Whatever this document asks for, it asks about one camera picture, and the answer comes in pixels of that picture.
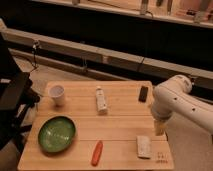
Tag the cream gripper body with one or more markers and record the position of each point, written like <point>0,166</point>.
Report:
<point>159,126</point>

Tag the white sponge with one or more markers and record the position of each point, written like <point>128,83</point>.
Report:
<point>144,147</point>

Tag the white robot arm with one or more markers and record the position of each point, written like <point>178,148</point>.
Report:
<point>173,95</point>

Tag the green ceramic bowl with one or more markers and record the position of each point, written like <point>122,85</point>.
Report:
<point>56,134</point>

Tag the black rectangular block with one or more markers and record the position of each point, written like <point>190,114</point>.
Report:
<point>143,94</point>

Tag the white tube bottle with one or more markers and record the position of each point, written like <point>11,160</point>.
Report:
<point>101,101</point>

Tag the orange carrot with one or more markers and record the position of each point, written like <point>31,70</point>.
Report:
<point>97,153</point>

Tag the wooden table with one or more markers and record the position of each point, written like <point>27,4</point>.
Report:
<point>118,129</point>

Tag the white paper cup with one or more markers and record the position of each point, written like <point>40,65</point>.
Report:
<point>57,94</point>

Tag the black chair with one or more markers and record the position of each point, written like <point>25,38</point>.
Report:
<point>16,97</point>

